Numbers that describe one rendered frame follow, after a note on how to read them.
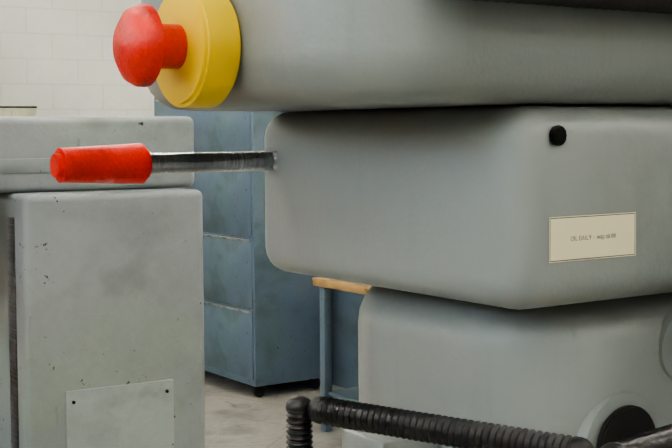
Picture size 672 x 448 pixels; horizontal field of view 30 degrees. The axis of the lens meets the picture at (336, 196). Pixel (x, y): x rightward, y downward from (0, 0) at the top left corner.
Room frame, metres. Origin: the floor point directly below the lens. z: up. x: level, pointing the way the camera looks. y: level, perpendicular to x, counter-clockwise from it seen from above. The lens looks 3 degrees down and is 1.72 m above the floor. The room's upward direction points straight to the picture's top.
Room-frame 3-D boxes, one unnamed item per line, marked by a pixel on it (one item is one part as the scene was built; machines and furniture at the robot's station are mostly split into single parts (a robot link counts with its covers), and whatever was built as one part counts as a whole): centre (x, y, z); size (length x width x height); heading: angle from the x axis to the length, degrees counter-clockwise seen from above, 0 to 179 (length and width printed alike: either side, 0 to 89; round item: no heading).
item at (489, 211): (0.78, -0.16, 1.68); 0.34 x 0.24 x 0.10; 124
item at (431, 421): (0.57, -0.05, 1.58); 0.17 x 0.01 x 0.01; 52
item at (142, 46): (0.61, 0.09, 1.76); 0.04 x 0.03 x 0.04; 34
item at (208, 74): (0.63, 0.07, 1.76); 0.06 x 0.02 x 0.06; 34
